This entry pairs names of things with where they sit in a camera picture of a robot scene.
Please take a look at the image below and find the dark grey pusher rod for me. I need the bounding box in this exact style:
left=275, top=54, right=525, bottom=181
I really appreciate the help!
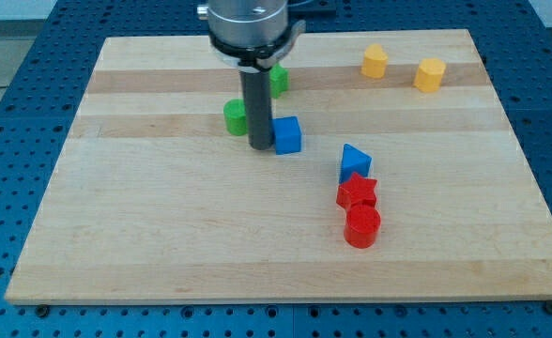
left=239, top=71, right=274, bottom=150

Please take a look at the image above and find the blue cube block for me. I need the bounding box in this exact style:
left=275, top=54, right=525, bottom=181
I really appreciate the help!
left=272, top=116, right=302, bottom=155

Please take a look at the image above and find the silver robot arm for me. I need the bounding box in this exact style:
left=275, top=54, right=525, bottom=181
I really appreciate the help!
left=195, top=0, right=295, bottom=150

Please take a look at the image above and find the blue triangle block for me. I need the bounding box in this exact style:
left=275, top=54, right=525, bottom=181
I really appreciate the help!
left=339, top=144, right=372, bottom=183

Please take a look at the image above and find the green angular block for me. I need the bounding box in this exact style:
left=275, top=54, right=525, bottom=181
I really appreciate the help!
left=269, top=64, right=289, bottom=99

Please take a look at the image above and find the green cylinder block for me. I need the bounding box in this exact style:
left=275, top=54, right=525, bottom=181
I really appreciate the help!
left=222, top=99, right=247, bottom=136

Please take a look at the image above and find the yellow heart block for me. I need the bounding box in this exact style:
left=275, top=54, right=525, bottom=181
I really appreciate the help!
left=360, top=44, right=388, bottom=79

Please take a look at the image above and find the red star block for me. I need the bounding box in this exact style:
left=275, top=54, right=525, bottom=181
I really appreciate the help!
left=336, top=172, right=378, bottom=211

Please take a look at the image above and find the light wooden board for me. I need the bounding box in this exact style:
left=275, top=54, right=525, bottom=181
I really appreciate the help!
left=6, top=29, right=552, bottom=305

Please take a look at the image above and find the yellow hexagon block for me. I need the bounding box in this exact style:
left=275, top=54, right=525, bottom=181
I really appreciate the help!
left=413, top=58, right=447, bottom=93

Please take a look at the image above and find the red cylinder block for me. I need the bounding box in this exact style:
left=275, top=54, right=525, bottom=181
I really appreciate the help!
left=344, top=205, right=381, bottom=249

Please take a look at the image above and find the black cable clamp ring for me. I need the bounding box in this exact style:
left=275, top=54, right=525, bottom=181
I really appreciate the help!
left=208, top=20, right=307, bottom=74

